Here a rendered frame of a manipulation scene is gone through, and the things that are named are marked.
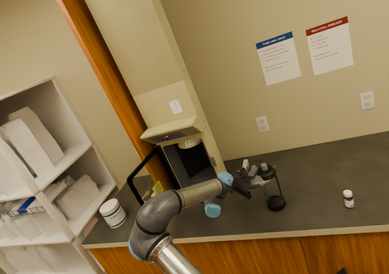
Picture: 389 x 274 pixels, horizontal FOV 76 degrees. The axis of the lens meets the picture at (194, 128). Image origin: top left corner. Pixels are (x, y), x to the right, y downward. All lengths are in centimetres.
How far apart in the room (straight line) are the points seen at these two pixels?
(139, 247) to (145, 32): 94
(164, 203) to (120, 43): 83
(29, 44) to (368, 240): 245
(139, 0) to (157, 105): 51
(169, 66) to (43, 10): 117
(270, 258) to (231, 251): 21
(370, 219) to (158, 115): 111
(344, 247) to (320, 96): 86
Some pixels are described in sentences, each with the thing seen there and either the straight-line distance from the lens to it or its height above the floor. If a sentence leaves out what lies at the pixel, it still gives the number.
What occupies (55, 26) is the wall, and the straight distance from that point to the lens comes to 214.
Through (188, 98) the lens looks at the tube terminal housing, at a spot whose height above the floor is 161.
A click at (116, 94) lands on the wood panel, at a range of 141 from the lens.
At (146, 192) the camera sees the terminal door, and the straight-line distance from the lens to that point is 141.
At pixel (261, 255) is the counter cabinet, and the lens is 153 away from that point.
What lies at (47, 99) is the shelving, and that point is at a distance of 242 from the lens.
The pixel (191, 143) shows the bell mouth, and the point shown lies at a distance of 145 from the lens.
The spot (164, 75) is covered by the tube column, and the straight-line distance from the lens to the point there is 130.
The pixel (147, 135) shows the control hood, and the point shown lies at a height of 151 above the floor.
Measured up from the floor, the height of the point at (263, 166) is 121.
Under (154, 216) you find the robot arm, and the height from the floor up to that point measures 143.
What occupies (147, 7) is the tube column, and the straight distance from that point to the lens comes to 128.
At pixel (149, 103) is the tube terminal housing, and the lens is 139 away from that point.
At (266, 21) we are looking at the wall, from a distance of 161.
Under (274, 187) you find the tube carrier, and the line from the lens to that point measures 133.
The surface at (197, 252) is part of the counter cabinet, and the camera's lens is 162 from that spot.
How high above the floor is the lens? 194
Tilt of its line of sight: 21 degrees down
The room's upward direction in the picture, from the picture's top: 23 degrees counter-clockwise
